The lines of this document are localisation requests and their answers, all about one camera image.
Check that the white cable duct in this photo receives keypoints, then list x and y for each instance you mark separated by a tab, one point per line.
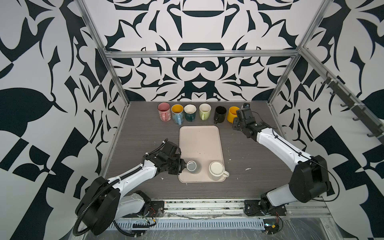
187	224

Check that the grey mug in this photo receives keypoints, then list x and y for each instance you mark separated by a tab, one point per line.
193	167

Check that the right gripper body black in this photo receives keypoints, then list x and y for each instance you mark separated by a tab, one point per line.
237	125

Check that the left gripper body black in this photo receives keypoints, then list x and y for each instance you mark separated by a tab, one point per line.
175	165

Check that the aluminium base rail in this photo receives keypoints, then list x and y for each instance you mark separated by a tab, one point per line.
198	209

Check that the white mug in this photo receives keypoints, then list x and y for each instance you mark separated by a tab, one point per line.
217	171

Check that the light blue mug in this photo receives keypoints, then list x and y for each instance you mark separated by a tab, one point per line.
177	111

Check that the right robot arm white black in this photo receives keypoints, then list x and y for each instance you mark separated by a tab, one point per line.
310	175

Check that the green light controller board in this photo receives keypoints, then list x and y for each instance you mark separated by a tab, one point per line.
272	227

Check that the pink floral mug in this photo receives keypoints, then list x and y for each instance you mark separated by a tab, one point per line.
164	110

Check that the wall hook rail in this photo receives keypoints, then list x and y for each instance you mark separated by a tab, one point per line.
350	102

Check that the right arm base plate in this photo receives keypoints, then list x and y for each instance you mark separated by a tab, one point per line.
258	207

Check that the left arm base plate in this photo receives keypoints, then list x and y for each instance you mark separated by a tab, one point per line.
156	209

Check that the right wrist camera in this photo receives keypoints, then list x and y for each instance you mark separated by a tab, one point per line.
245	112

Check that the light green mug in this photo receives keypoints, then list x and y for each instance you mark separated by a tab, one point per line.
205	111

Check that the beige serving tray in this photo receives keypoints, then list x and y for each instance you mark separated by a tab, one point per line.
201	144

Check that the yellow mug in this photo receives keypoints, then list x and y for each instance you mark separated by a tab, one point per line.
232	114

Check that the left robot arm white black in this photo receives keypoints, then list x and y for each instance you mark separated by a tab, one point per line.
107	200

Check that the dark green mug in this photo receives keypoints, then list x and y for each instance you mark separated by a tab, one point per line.
190	112

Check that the black mug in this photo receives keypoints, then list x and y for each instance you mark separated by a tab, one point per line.
220	114

